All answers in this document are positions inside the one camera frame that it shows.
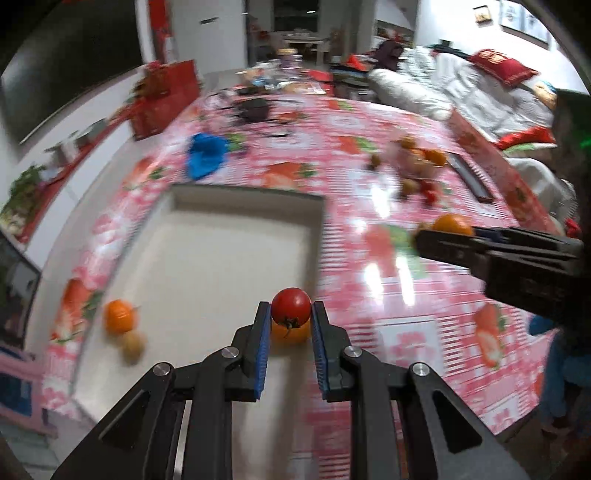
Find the mandarin in tray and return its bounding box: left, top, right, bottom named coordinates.
left=103, top=299, right=137, bottom=336

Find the green potted plant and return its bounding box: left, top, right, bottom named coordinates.
left=1, top=164, right=45, bottom=237

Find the pink plastic stool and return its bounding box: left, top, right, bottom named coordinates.
left=0, top=342, right=57, bottom=437

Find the blue crumpled cloth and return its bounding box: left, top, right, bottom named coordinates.
left=185, top=133, right=228, bottom=181

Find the red cherry tomato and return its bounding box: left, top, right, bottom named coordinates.
left=420, top=181, right=440, bottom=206
left=271, top=287, right=311, bottom=330

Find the black television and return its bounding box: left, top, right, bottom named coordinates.
left=1, top=0, right=142, bottom=143

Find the green kiwi near bowl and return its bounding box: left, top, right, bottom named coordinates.
left=369, top=153, right=382, bottom=171

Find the white tv cabinet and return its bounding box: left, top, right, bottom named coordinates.
left=19, top=120, right=133, bottom=270

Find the strawberry pattern tablecloth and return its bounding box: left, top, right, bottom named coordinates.
left=42, top=95, right=551, bottom=433

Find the red embroidered cushion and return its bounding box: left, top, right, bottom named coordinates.
left=468, top=49, right=539, bottom=88

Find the red gift box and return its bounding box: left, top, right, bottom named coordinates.
left=129, top=60, right=200, bottom=140

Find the white sofa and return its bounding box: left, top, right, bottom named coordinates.
left=369, top=46, right=577, bottom=222

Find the brown-green kiwi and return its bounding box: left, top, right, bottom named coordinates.
left=400, top=178, right=421, bottom=198

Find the yellow-green kiwi in tray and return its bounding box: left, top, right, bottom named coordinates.
left=120, top=330, right=146, bottom=364

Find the clear glass fruit bowl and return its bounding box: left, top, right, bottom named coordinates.
left=388, top=137, right=448, bottom=180

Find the white rectangular tray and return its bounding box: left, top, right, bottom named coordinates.
left=73, top=184, right=325, bottom=479

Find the small orange kumquat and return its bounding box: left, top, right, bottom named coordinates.
left=431, top=213, right=476, bottom=237

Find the black power adapter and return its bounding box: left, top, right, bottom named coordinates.
left=235, top=97, right=270, bottom=123

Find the large orange mandarin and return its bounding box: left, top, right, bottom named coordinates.
left=270, top=321, right=311, bottom=347

